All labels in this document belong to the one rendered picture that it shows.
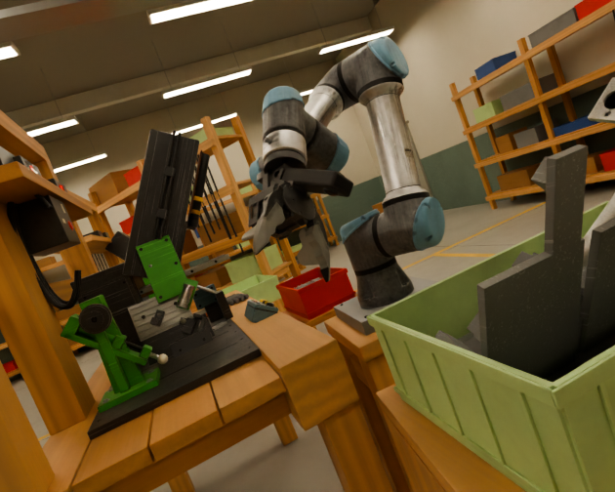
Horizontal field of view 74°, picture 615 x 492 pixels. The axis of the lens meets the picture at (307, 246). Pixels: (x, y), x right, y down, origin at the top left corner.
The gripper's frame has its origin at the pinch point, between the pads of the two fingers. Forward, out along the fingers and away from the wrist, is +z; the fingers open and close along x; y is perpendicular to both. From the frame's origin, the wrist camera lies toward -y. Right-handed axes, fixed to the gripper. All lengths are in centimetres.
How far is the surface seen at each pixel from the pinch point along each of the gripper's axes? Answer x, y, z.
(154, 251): -20, 84, -40
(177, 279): -28, 80, -31
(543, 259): -10.8, -28.5, 5.1
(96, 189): -105, 424, -279
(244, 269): -202, 256, -144
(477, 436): -18.6, -13.3, 22.9
